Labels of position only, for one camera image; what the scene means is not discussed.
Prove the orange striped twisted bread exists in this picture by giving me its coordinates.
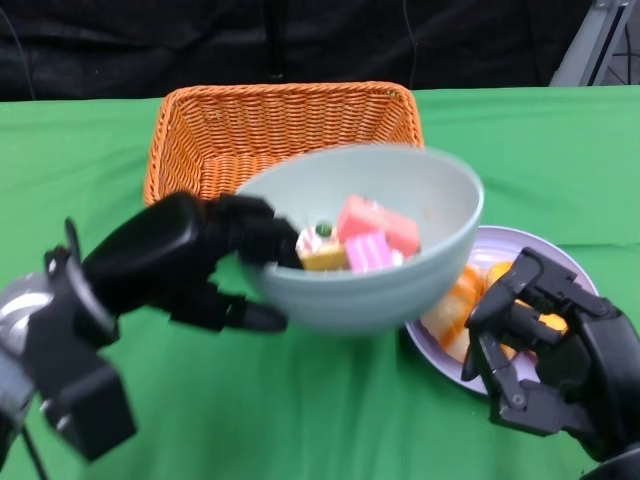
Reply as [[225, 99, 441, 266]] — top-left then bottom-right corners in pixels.
[[422, 264, 486, 364]]

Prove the lilac plate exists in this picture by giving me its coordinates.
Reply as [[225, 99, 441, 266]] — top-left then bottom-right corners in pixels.
[[404, 225, 600, 396]]

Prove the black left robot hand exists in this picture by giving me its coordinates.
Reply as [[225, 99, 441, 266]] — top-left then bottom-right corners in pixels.
[[82, 192, 304, 334]]

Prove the pale grey-green bowl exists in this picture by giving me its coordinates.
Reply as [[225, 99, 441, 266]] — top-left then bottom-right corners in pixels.
[[234, 144, 485, 337]]

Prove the coral layered cake slice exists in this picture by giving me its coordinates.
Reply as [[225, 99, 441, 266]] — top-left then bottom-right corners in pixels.
[[337, 194, 421, 256]]

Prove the aluminium frame profile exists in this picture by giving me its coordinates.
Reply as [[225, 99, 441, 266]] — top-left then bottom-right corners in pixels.
[[549, 0, 640, 87]]

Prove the orange ring doughnut bread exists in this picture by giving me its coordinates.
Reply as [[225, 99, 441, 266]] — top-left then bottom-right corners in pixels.
[[484, 260, 569, 361]]

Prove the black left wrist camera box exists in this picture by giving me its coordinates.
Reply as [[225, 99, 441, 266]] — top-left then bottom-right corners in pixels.
[[39, 217, 137, 461]]

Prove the yellow cake slice green ball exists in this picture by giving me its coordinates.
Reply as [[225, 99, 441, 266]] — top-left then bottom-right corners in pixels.
[[295, 225, 349, 272]]

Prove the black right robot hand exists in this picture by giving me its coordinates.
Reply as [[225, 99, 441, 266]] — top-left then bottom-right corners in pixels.
[[460, 246, 640, 464]]

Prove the pink layered cake slice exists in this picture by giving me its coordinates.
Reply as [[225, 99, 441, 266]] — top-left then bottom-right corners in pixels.
[[344, 232, 404, 274]]

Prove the black backdrop cloth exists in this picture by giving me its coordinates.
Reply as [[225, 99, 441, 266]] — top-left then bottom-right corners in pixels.
[[0, 0, 586, 104]]

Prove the orange wicker basket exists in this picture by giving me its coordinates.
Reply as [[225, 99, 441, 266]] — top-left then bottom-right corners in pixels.
[[143, 80, 426, 209]]

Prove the green tablecloth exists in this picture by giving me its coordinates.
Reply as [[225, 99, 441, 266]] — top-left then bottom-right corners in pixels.
[[0, 83, 640, 480]]

